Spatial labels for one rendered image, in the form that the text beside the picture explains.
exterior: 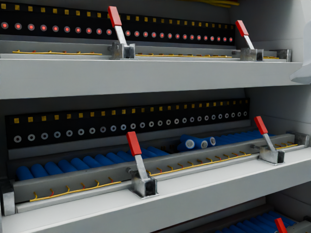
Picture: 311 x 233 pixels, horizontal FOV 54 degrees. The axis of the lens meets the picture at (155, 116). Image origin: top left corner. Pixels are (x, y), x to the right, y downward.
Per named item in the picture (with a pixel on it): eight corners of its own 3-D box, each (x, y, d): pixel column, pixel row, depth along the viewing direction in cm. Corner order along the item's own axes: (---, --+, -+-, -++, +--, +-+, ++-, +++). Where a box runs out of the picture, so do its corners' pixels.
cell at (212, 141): (188, 140, 62) (214, 134, 58) (192, 148, 63) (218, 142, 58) (183, 144, 61) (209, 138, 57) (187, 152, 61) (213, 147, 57)
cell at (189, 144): (181, 141, 61) (189, 136, 55) (188, 148, 61) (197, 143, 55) (175, 148, 60) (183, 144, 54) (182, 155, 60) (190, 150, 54)
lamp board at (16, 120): (250, 119, 76) (251, 97, 75) (8, 150, 48) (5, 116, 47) (246, 118, 77) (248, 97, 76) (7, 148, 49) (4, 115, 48)
